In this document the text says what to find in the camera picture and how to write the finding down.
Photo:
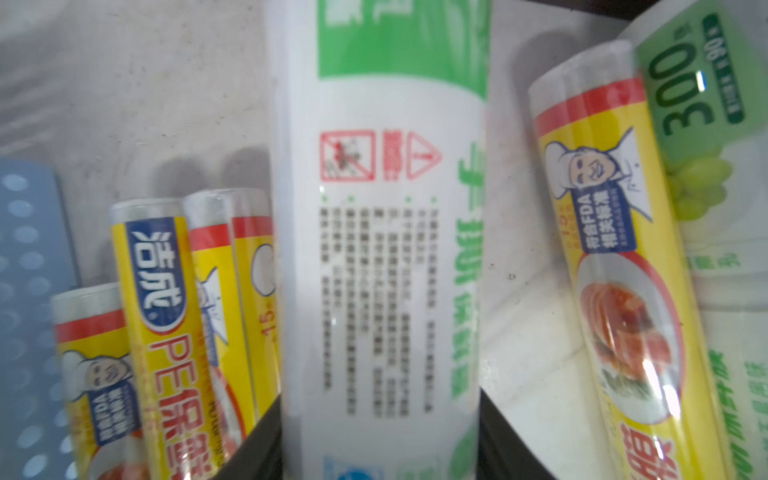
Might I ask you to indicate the yellow wrap roll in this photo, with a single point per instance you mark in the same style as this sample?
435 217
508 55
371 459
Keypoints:
231 238
99 383
181 418
621 243

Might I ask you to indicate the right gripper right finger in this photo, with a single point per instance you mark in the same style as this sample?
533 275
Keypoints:
502 454

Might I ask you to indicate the light blue plastic basket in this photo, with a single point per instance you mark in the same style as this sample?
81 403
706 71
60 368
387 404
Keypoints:
36 263

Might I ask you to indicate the white wrap roll large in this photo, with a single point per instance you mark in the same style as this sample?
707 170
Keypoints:
704 65

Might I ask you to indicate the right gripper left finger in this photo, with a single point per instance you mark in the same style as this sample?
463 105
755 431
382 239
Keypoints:
260 455

